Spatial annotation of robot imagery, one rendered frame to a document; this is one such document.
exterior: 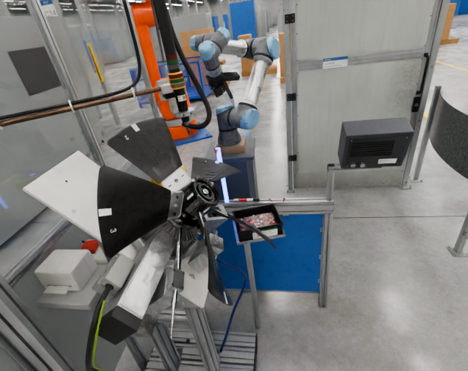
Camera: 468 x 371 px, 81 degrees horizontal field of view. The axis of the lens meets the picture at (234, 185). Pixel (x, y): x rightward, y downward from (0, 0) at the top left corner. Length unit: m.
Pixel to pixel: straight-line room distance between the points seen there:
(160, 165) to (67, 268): 0.56
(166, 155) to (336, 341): 1.49
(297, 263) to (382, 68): 1.82
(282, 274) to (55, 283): 1.22
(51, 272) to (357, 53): 2.56
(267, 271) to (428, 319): 1.01
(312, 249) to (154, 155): 1.08
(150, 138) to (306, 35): 1.90
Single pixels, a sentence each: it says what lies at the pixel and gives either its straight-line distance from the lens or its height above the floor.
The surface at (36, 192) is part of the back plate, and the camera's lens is 1.00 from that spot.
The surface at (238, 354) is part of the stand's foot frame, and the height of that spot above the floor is 0.08.
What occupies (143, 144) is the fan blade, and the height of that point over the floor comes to 1.37.
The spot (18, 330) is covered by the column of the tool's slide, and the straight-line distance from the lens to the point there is 1.23.
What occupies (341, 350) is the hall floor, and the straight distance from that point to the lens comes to 1.95.
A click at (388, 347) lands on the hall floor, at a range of 2.02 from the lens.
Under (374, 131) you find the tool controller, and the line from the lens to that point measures 1.29.
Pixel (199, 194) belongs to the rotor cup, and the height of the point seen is 1.23.
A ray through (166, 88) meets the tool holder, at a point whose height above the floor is 1.55.
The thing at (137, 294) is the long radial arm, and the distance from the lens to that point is 0.81.
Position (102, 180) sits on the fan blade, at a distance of 0.74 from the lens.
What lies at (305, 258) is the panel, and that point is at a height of 0.44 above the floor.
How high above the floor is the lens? 1.70
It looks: 31 degrees down
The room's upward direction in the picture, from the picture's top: 9 degrees counter-clockwise
